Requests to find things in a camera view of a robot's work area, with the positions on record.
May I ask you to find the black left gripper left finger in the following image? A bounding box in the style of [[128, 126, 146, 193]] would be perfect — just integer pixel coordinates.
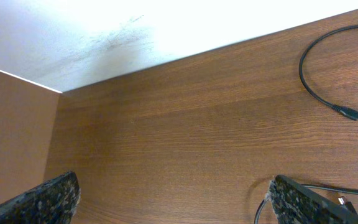
[[0, 171, 81, 223]]

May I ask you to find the black cable with barrel plug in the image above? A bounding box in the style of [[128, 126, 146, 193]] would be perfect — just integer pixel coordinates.
[[298, 23, 358, 224]]

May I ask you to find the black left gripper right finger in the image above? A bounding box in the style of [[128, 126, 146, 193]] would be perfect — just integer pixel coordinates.
[[265, 175, 358, 224]]

